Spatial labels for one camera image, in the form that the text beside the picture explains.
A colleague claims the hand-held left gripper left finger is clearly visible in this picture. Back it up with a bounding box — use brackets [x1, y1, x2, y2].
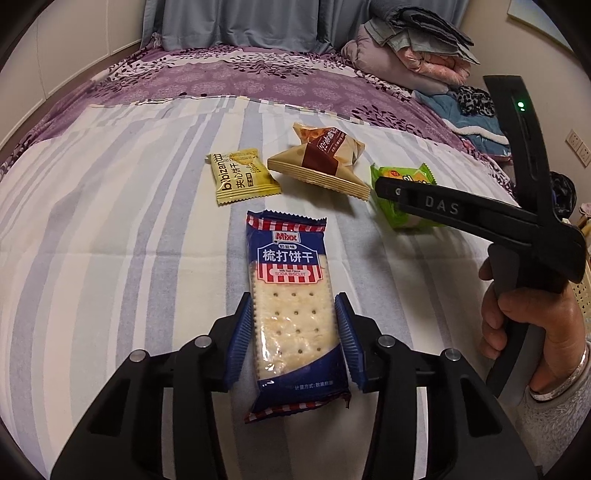
[51, 292, 254, 480]

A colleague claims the silver bracelet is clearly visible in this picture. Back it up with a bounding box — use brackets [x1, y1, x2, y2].
[529, 344, 591, 401]

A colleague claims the leopard print scarf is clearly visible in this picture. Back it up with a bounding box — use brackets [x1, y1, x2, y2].
[455, 85, 497, 118]

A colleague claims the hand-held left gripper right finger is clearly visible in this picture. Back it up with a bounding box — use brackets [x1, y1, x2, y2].
[333, 292, 541, 480]

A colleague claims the purple floral bedsheet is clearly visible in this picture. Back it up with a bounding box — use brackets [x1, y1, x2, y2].
[0, 44, 522, 204]

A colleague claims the lilac folded quilt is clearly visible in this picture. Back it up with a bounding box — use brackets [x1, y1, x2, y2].
[342, 28, 451, 95]

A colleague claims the striped bed sheet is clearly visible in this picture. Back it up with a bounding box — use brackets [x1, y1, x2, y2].
[0, 95, 555, 480]

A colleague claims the black handbag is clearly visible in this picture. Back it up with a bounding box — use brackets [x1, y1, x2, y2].
[549, 171, 580, 222]

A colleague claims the pale grey folded cloth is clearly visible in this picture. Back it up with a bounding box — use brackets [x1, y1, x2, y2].
[365, 23, 481, 65]

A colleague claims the blue fleece garment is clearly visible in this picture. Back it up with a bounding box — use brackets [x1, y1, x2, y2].
[413, 88, 513, 160]

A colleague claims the blue soda biscuit packet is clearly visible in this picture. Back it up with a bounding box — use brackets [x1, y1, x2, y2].
[243, 210, 352, 424]

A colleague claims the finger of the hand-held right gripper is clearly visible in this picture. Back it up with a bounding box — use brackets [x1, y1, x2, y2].
[375, 176, 419, 215]

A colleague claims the pink floral quilt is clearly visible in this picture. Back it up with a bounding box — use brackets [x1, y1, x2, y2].
[399, 48, 472, 86]

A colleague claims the person's right forearm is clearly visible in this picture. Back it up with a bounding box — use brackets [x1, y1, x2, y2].
[515, 344, 591, 478]

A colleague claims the person's right hand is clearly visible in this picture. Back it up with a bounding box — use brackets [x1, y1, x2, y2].
[479, 257, 591, 389]

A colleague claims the yellow snack packet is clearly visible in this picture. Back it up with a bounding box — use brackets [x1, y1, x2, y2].
[205, 148, 282, 207]

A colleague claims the green snack packet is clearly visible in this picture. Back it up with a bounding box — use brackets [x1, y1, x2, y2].
[369, 164, 446, 232]

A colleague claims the orange pastry packet brown label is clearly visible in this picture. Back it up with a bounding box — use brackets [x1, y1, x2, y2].
[268, 121, 371, 201]

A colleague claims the cream perforated plastic basket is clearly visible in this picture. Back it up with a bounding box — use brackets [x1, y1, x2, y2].
[570, 258, 591, 319]

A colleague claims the dark grey folded blanket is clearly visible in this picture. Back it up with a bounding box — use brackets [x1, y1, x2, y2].
[376, 4, 476, 51]

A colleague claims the framed wall picture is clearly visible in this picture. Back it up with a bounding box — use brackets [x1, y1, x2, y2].
[512, 0, 580, 54]

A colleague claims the grey-blue curtain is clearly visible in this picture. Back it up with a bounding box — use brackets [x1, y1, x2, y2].
[141, 0, 375, 51]

